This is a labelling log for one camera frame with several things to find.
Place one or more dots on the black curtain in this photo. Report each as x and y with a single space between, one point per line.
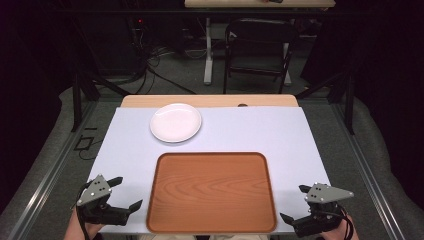
386 66
30 83

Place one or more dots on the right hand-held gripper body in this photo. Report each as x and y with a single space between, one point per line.
325 195

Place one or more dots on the black metal stand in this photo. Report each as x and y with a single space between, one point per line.
349 103
77 100

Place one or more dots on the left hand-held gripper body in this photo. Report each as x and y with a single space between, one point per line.
95 191

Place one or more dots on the aluminium floor rail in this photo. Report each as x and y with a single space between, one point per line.
370 180
50 173

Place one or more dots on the black horizontal frame bar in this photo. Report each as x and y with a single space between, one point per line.
166 11

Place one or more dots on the black folding chair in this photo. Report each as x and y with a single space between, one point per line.
261 33

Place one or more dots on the wooden desk with white legs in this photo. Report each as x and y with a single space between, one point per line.
233 3

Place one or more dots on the white round plate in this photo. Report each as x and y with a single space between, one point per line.
175 122

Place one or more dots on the person's right hand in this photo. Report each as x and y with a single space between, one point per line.
337 236

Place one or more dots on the pale lavender table mat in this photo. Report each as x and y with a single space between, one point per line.
253 131

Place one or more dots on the person's left hand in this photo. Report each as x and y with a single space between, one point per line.
78 232

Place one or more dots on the power strip with red light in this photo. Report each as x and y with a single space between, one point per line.
139 24

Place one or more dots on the brown wooden tray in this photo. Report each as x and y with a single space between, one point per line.
211 193

